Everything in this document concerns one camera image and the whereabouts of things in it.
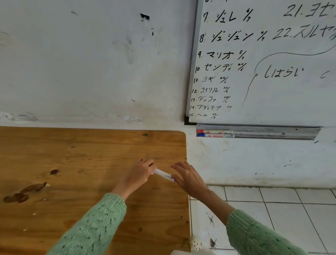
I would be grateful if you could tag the red capped whiteboard marker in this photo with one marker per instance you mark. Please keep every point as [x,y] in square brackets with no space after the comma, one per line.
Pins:
[214,131]

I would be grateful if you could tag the person's right forearm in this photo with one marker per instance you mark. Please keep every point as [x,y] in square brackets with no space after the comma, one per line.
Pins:
[252,233]

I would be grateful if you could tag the metal whiteboard marker tray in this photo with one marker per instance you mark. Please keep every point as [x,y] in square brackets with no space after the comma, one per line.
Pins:
[275,132]

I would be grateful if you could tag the person's left forearm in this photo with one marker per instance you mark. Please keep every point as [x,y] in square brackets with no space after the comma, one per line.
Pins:
[91,226]

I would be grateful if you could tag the white marker pen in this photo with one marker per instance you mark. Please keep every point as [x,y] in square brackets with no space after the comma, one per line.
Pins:
[162,174]

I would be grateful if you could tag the white whiteboard with writing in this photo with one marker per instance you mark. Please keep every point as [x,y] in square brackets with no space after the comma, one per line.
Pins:
[262,65]

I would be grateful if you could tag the person's right thumb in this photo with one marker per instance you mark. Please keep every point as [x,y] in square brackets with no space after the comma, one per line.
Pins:
[177,181]

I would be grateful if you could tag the white dotted object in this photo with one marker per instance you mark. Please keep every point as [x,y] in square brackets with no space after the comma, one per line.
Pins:
[195,243]

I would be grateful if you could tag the person's left hand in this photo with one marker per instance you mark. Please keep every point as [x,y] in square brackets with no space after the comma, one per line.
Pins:
[139,174]

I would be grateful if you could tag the person's left fingers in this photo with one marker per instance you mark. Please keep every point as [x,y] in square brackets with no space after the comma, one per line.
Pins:
[146,162]

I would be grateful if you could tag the blue capped whiteboard marker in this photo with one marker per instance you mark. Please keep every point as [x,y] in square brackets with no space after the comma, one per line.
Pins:
[215,135]

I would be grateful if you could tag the person's right hand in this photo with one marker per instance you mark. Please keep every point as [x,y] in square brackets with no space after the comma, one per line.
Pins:
[193,182]

